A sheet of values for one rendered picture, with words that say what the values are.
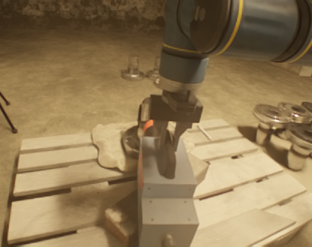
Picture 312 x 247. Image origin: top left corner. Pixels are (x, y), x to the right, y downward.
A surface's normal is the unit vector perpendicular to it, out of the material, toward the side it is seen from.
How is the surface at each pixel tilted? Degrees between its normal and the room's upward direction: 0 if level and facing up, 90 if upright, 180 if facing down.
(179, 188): 90
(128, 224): 0
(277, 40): 107
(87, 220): 0
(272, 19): 77
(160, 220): 0
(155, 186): 90
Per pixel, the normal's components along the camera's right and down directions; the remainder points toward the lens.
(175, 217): 0.13, -0.86
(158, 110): 0.08, 0.51
